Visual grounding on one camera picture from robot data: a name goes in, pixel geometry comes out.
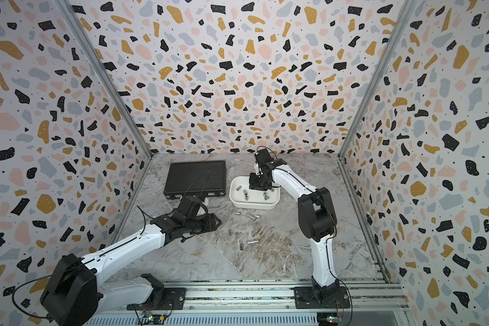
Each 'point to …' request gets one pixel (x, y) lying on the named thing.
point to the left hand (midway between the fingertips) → (220, 222)
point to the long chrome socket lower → (252, 242)
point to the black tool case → (206, 178)
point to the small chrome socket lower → (242, 246)
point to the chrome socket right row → (229, 232)
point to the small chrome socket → (259, 215)
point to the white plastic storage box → (242, 197)
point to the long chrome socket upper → (252, 217)
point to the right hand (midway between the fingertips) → (251, 186)
